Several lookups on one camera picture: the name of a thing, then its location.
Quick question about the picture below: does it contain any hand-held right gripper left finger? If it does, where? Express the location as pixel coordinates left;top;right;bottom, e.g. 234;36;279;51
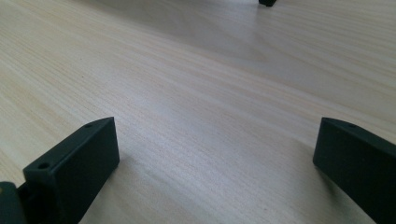
18;117;120;224

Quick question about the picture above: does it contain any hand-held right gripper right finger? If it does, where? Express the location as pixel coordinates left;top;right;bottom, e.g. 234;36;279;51
312;117;396;224

